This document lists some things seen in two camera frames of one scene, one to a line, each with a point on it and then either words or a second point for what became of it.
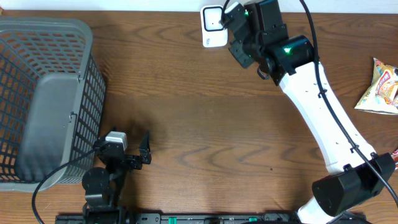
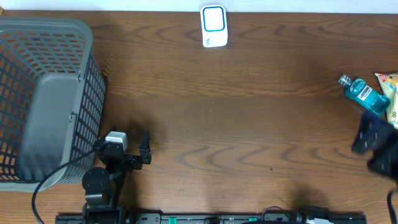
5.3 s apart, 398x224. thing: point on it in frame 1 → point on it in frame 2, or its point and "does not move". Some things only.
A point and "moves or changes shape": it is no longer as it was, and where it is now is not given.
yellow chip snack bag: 382,96 moves or changes shape
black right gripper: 237,47 → 372,142
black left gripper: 135,162 does not move
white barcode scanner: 213,34 does not move
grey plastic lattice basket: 52,101 does not move
